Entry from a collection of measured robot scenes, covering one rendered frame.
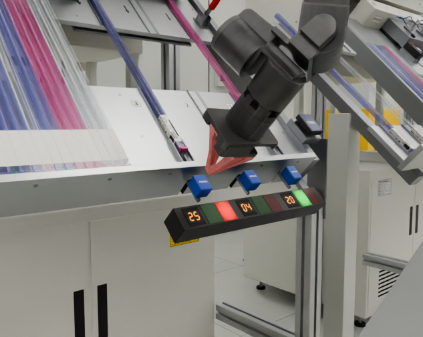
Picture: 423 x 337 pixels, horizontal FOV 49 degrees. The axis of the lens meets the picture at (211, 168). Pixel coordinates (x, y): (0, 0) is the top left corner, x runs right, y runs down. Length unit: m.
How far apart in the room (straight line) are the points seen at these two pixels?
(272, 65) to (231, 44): 0.06
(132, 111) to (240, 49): 0.26
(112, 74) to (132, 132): 2.17
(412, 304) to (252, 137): 0.27
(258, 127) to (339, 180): 0.64
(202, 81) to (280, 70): 2.73
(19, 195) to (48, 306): 0.43
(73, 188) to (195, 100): 0.35
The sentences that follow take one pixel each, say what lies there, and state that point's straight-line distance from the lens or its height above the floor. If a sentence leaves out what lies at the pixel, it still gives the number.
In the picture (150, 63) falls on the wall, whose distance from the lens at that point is 3.05.
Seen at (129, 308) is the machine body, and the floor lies 0.38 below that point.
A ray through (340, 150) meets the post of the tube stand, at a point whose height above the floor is 0.72.
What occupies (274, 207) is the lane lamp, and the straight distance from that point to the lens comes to 0.80.
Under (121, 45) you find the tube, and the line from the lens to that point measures 0.91.
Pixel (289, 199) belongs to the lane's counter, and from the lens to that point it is 0.84.
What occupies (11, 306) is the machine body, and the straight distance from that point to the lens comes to 0.97.
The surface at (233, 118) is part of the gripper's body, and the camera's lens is 0.61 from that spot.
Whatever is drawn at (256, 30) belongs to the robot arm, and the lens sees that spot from 0.61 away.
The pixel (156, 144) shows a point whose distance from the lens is 0.74.
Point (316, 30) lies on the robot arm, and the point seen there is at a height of 0.90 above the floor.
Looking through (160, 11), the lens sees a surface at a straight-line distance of 1.12.
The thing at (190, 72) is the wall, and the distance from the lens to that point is 3.24.
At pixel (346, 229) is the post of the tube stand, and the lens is 1.23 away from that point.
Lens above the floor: 0.80
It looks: 6 degrees down
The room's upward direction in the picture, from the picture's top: straight up
